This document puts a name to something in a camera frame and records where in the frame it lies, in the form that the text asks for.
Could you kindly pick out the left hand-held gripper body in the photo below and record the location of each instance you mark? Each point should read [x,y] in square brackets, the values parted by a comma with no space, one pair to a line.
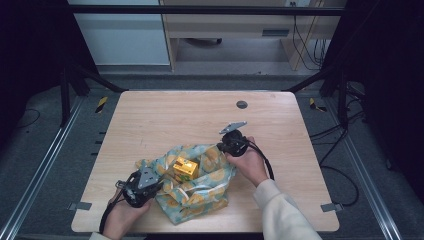
[141,186]

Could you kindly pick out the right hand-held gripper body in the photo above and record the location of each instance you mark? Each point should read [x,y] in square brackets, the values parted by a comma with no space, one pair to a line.
[236,141]

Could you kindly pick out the orange-print teal cloth bag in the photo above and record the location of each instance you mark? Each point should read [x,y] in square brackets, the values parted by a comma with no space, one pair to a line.
[203,196]

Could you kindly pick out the person's right hand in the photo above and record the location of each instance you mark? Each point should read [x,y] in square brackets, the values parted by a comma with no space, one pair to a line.
[250,165]

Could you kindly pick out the person's left hand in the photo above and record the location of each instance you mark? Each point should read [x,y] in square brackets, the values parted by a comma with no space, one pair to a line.
[121,216]

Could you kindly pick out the grey round table grommet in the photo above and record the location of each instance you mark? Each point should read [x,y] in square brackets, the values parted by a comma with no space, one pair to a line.
[242,104]

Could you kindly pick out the yellow carton box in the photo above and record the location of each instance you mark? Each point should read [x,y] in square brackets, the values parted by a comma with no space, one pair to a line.
[186,169]

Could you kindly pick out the yellow-black striped floor tape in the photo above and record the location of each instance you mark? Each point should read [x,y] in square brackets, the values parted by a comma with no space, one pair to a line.
[102,104]
[314,104]

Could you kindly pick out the light wooden desk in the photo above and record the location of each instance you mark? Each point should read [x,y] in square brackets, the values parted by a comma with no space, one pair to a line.
[226,25]

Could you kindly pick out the white cabinet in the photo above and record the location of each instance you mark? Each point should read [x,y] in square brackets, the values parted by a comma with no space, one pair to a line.
[123,36]

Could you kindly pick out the black curtain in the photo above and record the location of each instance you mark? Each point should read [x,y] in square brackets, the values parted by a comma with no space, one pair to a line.
[30,53]
[390,66]

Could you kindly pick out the grey metal table bracket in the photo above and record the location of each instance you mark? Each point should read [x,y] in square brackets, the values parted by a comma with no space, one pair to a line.
[331,207]
[80,206]

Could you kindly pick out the aluminium floor rail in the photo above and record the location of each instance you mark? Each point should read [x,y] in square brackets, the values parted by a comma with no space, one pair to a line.
[366,173]
[40,170]

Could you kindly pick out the black metal frame stand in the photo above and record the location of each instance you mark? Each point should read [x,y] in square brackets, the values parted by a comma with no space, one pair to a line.
[342,96]
[65,96]

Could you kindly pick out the black metal frame crossbar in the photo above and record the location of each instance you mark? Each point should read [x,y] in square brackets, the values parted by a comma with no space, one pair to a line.
[200,10]

